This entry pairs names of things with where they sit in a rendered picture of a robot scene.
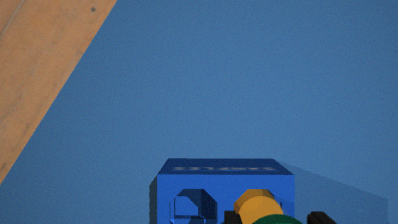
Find blue tube rack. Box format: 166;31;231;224
157;158;295;224

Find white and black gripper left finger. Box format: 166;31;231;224
224;211;243;224

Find blue bench mat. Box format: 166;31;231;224
0;0;398;224

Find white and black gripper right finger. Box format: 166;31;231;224
307;211;337;224

